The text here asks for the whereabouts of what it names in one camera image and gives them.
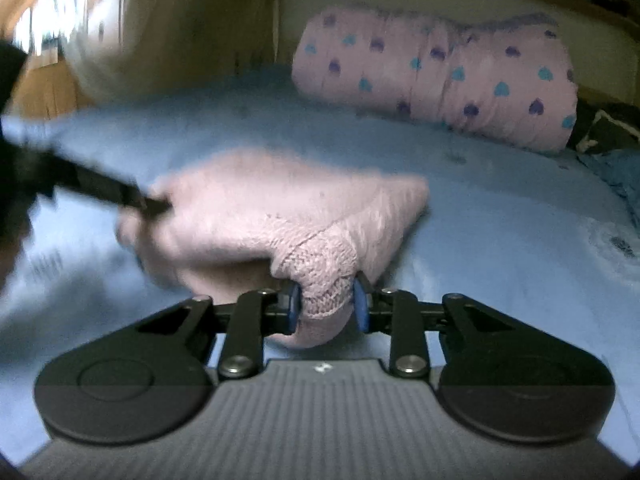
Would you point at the pink heart-patterned pillow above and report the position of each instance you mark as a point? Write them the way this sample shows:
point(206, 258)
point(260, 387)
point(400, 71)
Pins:
point(440, 80)

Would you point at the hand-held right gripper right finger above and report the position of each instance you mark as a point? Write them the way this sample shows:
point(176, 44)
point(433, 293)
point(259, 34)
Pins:
point(360, 307)

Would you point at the blue dandelion-print pillow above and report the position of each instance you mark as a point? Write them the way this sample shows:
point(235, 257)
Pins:
point(615, 175)

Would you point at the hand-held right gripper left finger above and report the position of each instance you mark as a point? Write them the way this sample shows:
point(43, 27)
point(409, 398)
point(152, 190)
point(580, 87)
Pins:
point(294, 310)

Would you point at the pale blurred cloth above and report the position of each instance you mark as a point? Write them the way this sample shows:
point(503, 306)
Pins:
point(115, 25)

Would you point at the blue dandelion-print bed sheet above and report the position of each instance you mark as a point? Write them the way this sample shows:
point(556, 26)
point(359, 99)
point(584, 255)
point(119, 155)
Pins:
point(500, 240)

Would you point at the pink knit sweater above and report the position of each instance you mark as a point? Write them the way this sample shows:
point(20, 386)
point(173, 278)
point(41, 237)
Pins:
point(260, 210)

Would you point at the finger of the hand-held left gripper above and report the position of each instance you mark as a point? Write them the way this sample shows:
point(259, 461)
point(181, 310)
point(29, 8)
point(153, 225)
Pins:
point(110, 187)

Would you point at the dark cloth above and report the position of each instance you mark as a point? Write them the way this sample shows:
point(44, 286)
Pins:
point(610, 125)

